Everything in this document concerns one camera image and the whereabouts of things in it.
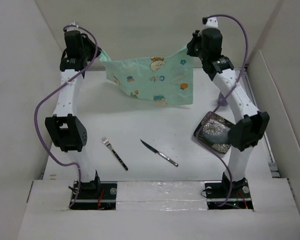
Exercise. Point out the purple mug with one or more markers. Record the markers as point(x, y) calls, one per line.
point(221, 100)

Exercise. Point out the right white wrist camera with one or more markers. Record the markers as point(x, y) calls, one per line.
point(210, 22)

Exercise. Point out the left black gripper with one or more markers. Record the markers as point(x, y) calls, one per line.
point(85, 39)

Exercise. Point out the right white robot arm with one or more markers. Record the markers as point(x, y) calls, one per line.
point(250, 122)

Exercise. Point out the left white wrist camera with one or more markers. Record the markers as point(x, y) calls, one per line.
point(71, 26)

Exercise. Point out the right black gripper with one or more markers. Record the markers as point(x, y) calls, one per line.
point(191, 50)

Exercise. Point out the steel fork black handle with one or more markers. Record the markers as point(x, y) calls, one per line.
point(109, 146)

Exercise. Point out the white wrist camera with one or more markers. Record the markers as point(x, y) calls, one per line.
point(71, 26)
point(210, 22)

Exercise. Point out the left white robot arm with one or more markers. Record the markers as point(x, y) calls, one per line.
point(64, 127)

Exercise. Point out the black floral square plate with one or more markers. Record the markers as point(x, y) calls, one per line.
point(214, 133)

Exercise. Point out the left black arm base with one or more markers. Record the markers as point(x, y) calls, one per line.
point(98, 198)

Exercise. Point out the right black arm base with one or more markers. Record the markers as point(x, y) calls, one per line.
point(216, 196)

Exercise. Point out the green cartoon print cloth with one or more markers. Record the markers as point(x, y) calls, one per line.
point(165, 80)

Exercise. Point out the steel knife patterned handle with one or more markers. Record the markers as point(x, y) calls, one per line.
point(160, 154)

